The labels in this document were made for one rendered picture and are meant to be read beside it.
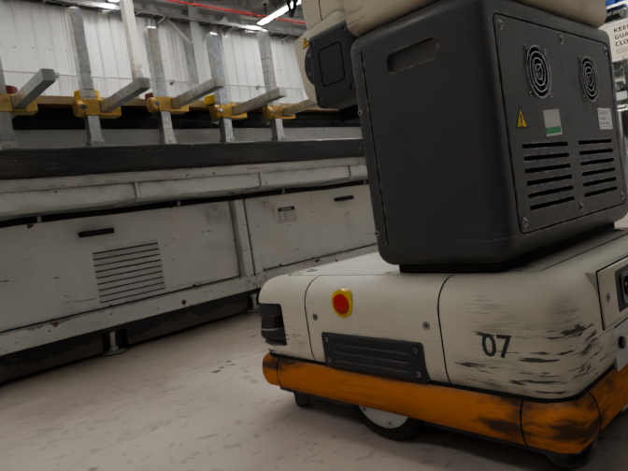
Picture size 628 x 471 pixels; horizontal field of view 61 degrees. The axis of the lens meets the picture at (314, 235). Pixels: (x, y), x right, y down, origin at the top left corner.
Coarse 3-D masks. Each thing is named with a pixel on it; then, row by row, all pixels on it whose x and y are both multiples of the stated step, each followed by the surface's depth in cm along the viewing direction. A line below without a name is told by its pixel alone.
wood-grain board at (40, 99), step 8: (40, 96) 172; (48, 96) 174; (56, 96) 175; (64, 96) 177; (72, 96) 179; (40, 104) 172; (48, 104) 174; (56, 104) 175; (64, 104) 177; (72, 104) 179; (128, 104) 192; (136, 104) 194; (144, 104) 196; (192, 104) 209; (200, 104) 212; (232, 104) 222; (280, 104) 240; (288, 104) 243; (312, 112) 261; (320, 112) 264; (328, 112) 267; (336, 112) 271
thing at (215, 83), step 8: (208, 80) 166; (216, 80) 164; (200, 88) 170; (208, 88) 167; (216, 88) 166; (184, 96) 178; (192, 96) 175; (200, 96) 174; (176, 104) 182; (184, 104) 182; (152, 112) 195
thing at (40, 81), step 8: (40, 72) 131; (48, 72) 131; (32, 80) 136; (40, 80) 131; (48, 80) 131; (24, 88) 141; (32, 88) 137; (40, 88) 136; (16, 96) 147; (24, 96) 142; (32, 96) 143; (16, 104) 148; (24, 104) 149
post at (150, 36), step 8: (144, 32) 183; (152, 32) 182; (152, 40) 182; (152, 48) 182; (152, 56) 182; (160, 56) 184; (152, 64) 182; (160, 64) 183; (152, 72) 183; (160, 72) 183; (152, 80) 183; (160, 80) 183; (152, 88) 184; (160, 88) 183; (160, 112) 183; (168, 112) 184; (160, 120) 183; (168, 120) 184; (160, 128) 184; (168, 128) 184; (160, 136) 185; (168, 136) 184
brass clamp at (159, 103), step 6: (156, 96) 182; (162, 96) 182; (168, 96) 184; (150, 102) 181; (156, 102) 180; (162, 102) 182; (168, 102) 184; (150, 108) 181; (156, 108) 181; (162, 108) 182; (168, 108) 184; (174, 108) 185; (180, 108) 187; (186, 108) 188
